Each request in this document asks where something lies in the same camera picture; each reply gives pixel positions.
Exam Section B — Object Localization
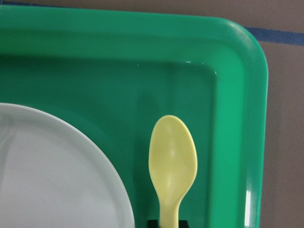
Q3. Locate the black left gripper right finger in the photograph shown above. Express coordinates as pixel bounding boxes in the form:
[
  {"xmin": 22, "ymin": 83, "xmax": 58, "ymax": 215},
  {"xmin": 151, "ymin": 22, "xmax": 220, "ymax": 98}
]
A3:
[{"xmin": 178, "ymin": 220, "xmax": 190, "ymax": 228}]

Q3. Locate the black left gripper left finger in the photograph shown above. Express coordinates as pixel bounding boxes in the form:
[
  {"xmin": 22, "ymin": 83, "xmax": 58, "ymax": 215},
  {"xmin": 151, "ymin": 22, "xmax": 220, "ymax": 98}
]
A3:
[{"xmin": 147, "ymin": 219, "xmax": 160, "ymax": 228}]

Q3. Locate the yellow plastic spoon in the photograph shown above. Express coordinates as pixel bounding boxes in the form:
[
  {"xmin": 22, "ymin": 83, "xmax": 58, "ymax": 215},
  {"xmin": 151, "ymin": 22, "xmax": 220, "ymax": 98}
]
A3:
[{"xmin": 148, "ymin": 115, "xmax": 198, "ymax": 228}]

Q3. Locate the white round plate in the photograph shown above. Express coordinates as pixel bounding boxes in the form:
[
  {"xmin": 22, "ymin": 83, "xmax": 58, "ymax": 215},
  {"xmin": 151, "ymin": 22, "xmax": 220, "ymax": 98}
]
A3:
[{"xmin": 0, "ymin": 103, "xmax": 135, "ymax": 228}]

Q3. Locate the green plastic tray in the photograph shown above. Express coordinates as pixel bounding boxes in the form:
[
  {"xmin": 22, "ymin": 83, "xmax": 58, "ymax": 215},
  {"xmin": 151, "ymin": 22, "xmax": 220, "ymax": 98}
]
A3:
[{"xmin": 0, "ymin": 1, "xmax": 268, "ymax": 228}]

